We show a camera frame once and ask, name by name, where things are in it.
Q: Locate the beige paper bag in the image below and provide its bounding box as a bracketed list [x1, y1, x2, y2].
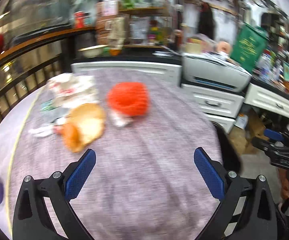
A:
[107, 17, 125, 50]

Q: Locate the wooden railing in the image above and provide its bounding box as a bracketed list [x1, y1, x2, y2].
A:
[0, 27, 95, 123]

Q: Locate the red tin can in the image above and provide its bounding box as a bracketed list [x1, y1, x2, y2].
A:
[74, 11, 85, 28]

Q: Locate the cream bowl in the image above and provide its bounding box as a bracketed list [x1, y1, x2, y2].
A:
[78, 45, 108, 58]

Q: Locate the wooden shelf rack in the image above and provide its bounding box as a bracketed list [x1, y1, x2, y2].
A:
[119, 6, 175, 48]

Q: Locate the glass display case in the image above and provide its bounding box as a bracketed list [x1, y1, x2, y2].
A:
[0, 0, 71, 41]

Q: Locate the white tissue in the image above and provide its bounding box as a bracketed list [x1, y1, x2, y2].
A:
[110, 111, 133, 127]

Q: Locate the green tote bag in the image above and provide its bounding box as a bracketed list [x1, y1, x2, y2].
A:
[230, 23, 269, 73]

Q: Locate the white printer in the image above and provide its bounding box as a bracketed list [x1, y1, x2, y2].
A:
[182, 53, 251, 92]

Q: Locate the white drawer cabinet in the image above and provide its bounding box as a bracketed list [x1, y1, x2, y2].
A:
[71, 60, 289, 133]

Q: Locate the white printed snack wrapper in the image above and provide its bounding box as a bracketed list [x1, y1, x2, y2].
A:
[47, 73, 99, 109]

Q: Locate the cardboard box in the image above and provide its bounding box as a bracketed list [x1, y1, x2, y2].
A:
[228, 109, 269, 155]

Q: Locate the black hanging wig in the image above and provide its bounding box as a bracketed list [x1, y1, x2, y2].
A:
[198, 2, 215, 40]

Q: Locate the orange foam fruit net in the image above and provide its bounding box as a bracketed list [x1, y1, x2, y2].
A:
[107, 82, 149, 117]

